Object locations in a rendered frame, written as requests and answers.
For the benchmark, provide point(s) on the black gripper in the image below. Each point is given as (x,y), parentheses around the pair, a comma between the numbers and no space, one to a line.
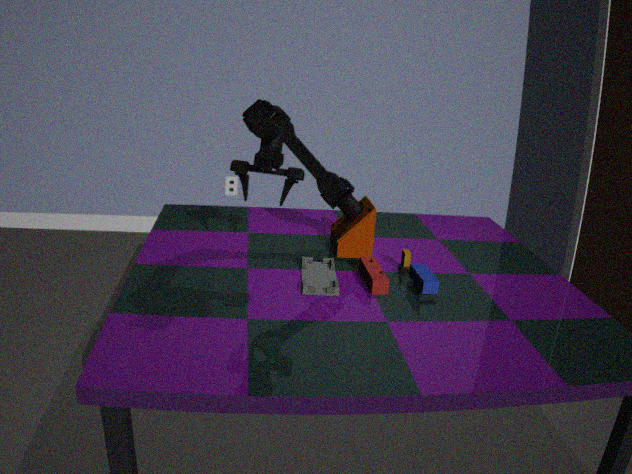
(241,169)

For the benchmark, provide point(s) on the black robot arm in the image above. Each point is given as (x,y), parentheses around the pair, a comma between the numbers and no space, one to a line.
(279,129)

